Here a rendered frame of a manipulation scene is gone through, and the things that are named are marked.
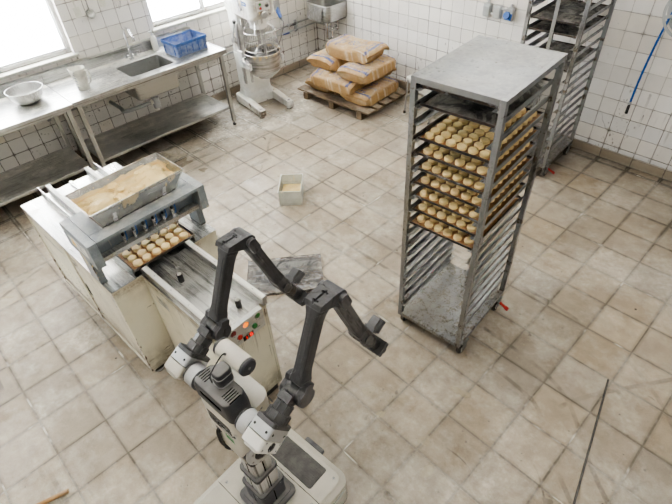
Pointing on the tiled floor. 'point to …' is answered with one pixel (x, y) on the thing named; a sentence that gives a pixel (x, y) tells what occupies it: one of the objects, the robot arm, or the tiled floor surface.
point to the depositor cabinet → (131, 322)
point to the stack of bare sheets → (312, 267)
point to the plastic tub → (291, 189)
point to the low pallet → (350, 102)
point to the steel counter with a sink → (136, 67)
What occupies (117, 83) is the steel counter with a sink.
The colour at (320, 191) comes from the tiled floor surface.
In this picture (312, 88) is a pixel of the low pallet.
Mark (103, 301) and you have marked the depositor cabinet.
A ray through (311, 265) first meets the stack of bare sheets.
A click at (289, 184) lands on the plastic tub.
